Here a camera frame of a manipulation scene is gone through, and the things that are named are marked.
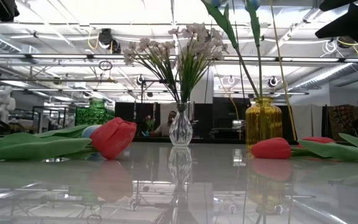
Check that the clear glass vase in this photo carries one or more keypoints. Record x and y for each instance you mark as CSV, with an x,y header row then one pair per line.
x,y
181,130

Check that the black ceiling device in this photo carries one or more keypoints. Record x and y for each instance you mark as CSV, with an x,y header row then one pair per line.
x,y
345,42
106,37

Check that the black metal frame cell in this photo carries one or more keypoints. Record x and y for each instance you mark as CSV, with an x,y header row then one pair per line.
x,y
51,107

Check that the white blossom flower bunch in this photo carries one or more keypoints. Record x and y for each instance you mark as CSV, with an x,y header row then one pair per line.
x,y
217,54
144,42
197,29

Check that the green square glass vase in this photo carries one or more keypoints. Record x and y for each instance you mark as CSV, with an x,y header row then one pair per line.
x,y
95,115

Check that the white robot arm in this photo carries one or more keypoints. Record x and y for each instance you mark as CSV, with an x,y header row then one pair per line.
x,y
2,102

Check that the white cloth screen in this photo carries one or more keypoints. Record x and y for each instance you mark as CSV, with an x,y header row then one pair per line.
x,y
306,121

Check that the patterned hanging rug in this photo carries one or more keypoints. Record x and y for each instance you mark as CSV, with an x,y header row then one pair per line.
x,y
340,119

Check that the small potted flower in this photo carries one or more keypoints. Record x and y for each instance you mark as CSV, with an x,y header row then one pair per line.
x,y
149,124

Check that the black partition panel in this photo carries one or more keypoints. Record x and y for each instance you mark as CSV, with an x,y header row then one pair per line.
x,y
222,112
124,115

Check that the yellow glass vase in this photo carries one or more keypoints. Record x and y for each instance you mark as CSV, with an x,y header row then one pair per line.
x,y
263,121

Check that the person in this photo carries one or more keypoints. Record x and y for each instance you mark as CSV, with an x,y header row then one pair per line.
x,y
166,126

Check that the red artificial tulip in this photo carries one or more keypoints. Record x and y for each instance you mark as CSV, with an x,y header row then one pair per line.
x,y
317,140
113,137
272,147

